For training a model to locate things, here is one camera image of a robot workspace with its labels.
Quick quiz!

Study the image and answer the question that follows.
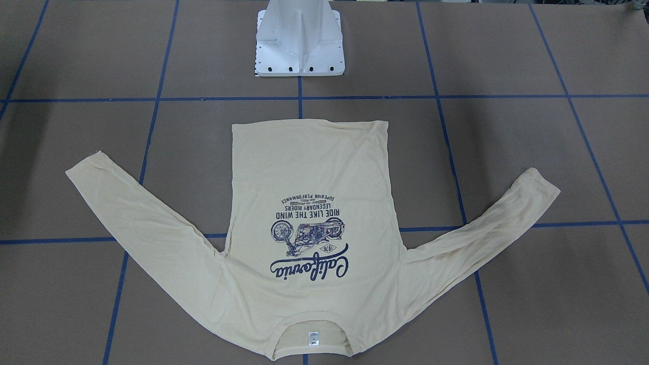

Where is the cream long-sleeve California shirt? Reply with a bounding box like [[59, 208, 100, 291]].
[[66, 119, 560, 360]]

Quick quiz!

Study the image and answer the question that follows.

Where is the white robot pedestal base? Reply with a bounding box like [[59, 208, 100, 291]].
[[255, 1, 346, 77]]

